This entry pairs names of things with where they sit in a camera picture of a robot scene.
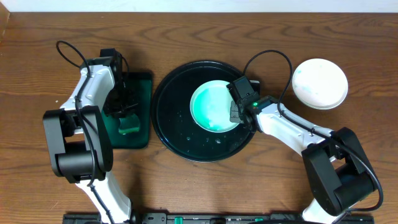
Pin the white plate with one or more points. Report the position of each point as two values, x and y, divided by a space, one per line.
320 84

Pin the green sponge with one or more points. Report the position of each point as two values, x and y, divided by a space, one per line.
129 124

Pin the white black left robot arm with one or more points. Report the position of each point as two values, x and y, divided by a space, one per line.
78 142

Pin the green plate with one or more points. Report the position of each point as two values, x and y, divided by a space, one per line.
210 107

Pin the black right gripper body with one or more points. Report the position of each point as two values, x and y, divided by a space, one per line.
236 112

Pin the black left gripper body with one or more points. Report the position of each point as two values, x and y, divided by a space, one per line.
123 106

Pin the round black tray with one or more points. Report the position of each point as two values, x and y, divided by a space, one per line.
174 124

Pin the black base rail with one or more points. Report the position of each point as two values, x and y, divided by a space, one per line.
163 218

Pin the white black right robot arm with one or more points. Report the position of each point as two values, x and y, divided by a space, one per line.
338 170

